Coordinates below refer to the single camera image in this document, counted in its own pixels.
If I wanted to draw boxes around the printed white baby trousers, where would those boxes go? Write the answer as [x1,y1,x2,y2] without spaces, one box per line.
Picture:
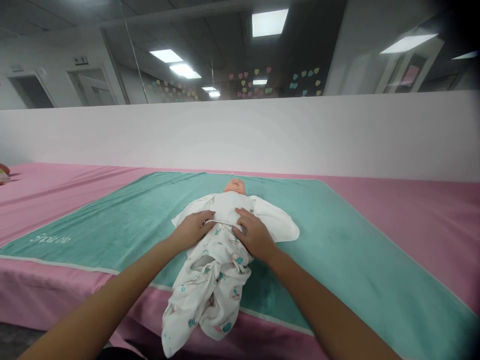
[161,218,254,359]

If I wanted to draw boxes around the pink bed sheet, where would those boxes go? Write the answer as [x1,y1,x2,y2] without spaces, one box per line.
[0,161,480,360]

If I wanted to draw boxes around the baby doll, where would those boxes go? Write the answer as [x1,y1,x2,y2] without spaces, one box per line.
[223,178,248,196]

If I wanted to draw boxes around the glass partition window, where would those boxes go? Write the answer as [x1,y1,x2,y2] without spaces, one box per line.
[98,0,480,104]

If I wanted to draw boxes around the white baby wrap top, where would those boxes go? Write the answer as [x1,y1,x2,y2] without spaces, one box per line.
[171,192,301,245]

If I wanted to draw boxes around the person's left hand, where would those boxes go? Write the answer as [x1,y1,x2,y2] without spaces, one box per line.
[175,209,217,255]

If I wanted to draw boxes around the teal towel mat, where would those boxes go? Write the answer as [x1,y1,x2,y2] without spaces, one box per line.
[0,170,480,335]

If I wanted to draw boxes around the red and white object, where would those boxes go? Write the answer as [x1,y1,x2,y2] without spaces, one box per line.
[0,162,14,187]

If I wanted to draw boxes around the square ceiling light panel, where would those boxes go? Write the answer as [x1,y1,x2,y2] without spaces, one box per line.
[378,33,440,56]
[251,7,290,39]
[169,62,202,79]
[149,47,185,63]

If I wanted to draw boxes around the group of pastel heart stickers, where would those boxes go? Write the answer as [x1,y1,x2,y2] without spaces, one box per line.
[151,66,324,101]

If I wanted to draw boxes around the person's right hand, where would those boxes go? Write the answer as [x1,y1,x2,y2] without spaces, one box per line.
[232,206,279,263]

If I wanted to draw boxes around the grey door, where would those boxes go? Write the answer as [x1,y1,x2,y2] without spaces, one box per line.
[66,66,125,108]
[5,71,58,110]

